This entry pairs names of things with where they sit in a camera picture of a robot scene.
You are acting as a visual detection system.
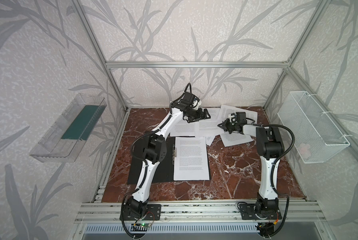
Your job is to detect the printed paper sheet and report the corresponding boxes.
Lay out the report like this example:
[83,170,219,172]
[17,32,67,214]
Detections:
[195,108,224,137]
[174,137,210,181]

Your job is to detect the beige black ring binder folder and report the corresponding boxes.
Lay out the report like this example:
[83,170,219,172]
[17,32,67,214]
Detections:
[127,136,211,185]

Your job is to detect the hidden printed sheet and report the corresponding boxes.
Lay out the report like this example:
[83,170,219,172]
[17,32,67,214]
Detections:
[220,133,253,147]

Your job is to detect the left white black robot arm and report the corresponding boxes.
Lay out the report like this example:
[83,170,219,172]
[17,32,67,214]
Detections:
[125,91,211,216]

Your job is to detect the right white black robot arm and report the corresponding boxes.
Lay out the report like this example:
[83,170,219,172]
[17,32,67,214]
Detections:
[217,112,295,215]

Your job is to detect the right back printed sheet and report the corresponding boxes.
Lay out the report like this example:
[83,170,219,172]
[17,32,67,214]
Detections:
[217,105,258,124]

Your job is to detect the centre back printed sheet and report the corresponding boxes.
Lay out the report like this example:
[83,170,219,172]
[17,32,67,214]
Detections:
[170,118,195,137]

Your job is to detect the green circuit board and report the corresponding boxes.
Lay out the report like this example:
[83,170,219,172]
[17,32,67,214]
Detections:
[132,222,153,232]

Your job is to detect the left black corrugated cable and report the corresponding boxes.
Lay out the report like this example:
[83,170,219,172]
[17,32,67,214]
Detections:
[120,82,193,239]

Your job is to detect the white wire mesh basket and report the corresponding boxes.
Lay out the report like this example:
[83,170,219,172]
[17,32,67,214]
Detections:
[278,91,350,164]

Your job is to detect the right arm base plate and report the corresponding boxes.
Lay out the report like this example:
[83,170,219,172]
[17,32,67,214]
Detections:
[237,202,282,221]

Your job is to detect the aluminium cage frame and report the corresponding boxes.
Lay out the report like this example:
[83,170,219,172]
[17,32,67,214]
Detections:
[82,1,358,203]

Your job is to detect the aluminium front rail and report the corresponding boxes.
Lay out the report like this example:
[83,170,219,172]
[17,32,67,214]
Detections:
[75,199,326,224]

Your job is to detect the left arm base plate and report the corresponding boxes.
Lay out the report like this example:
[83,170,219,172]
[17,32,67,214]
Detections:
[120,204,162,221]

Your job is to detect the clear acrylic wall tray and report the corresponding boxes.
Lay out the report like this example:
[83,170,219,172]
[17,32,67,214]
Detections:
[30,94,107,163]

